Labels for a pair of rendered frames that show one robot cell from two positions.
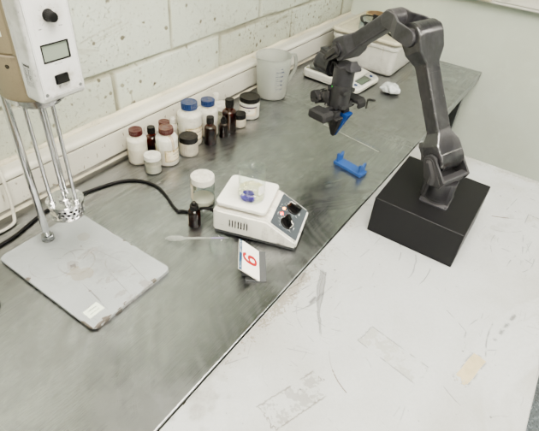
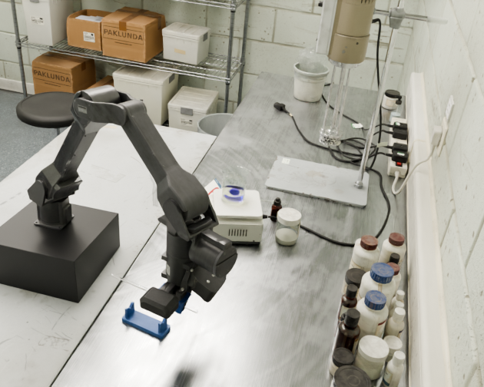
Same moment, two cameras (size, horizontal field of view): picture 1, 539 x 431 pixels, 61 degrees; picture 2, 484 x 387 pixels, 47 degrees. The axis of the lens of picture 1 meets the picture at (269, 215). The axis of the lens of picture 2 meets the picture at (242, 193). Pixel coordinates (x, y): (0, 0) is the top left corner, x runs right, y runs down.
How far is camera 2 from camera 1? 198 cm
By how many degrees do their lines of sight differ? 106
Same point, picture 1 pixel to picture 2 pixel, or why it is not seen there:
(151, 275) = (271, 179)
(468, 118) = not seen: outside the picture
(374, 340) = (114, 176)
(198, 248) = not seen: hidden behind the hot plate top
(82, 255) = (325, 181)
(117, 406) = (239, 140)
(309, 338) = not seen: hidden behind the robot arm
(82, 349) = (275, 152)
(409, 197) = (84, 216)
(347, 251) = (137, 223)
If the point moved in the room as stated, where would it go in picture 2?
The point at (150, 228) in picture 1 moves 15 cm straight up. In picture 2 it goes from (304, 209) to (313, 163)
